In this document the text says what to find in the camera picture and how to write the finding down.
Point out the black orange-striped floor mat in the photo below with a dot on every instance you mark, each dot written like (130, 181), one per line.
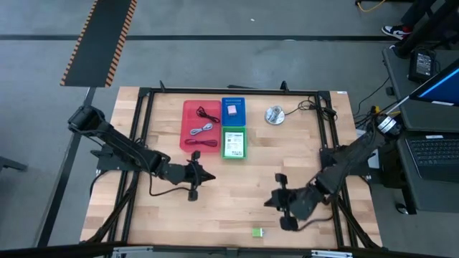
(98, 43)

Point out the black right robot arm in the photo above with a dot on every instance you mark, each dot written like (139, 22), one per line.
(355, 157)

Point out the person's leg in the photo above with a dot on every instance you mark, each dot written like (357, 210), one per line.
(416, 10)

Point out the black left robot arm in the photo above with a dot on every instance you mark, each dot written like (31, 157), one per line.
(118, 145)

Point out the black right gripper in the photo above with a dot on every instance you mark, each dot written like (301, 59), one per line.
(303, 202)

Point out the person's shoe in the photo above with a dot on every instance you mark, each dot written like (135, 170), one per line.
(394, 32)

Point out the small white box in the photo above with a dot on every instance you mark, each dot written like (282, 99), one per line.
(232, 110)

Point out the green charger block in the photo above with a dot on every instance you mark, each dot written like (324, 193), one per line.
(256, 233)

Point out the black power adapter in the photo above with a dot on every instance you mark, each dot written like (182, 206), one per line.
(423, 65)

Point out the monitor with blue screen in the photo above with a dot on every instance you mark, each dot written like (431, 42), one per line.
(443, 87)

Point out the black metal table frame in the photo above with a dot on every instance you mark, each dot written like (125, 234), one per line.
(233, 91)

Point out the red translucent plastic tray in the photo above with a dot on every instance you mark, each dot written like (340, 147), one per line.
(188, 107)

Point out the black front beam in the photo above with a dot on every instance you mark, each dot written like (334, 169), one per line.
(54, 249)

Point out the blue plastic basket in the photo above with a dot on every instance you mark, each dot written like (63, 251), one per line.
(240, 120)

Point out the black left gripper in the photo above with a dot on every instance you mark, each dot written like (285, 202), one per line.
(177, 173)

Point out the green plastic basket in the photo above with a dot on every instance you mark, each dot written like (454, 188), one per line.
(234, 128)

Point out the white and green product box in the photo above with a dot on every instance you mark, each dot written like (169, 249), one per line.
(234, 145)

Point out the dark grey laptop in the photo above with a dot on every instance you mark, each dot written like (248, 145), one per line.
(434, 154)

